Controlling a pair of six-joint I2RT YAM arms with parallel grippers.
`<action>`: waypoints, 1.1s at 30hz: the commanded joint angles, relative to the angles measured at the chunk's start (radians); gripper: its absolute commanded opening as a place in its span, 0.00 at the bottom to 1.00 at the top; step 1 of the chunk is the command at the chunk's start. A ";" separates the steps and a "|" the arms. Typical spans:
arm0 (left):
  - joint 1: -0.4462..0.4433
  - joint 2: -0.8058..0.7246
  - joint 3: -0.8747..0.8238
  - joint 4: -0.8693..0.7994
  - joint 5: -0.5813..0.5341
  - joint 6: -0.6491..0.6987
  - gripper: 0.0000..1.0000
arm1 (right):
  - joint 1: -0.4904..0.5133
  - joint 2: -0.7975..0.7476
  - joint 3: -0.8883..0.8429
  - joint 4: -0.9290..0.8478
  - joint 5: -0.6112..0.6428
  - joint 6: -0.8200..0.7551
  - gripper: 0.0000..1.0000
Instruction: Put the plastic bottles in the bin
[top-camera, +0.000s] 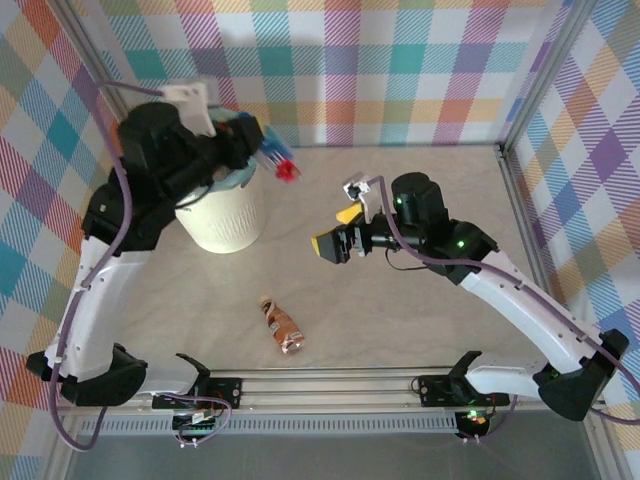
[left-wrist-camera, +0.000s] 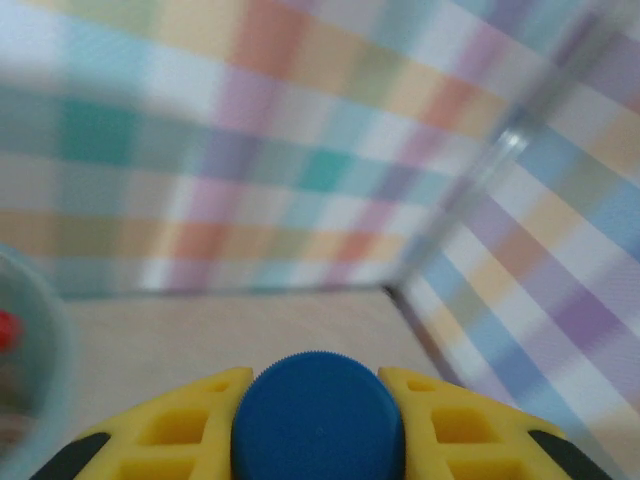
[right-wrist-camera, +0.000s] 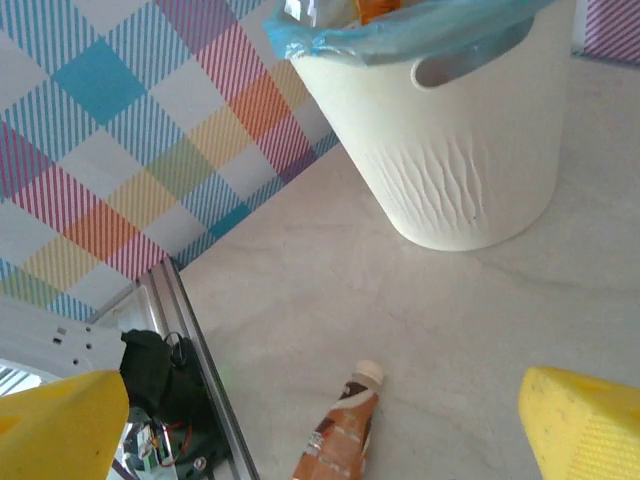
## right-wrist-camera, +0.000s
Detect long aluminium mounting rail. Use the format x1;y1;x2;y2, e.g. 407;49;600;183
137;257;261;480

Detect brown coffee drink bottle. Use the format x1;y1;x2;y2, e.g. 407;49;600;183
291;359;385;480

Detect grey slotted cable duct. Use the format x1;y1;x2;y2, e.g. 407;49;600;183
0;363;44;397

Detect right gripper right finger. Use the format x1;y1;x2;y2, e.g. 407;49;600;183
518;365;640;480

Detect electronics board green terminals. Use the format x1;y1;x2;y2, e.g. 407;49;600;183
124;414;201;476

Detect blue plastic bin liner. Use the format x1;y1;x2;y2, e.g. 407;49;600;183
263;0;557;69

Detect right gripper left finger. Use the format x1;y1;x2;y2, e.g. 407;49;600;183
0;368;131;480

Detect cream plastic waste bin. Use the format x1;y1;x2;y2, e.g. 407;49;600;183
289;0;575;252

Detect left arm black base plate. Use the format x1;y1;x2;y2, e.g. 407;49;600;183
164;339;236;480

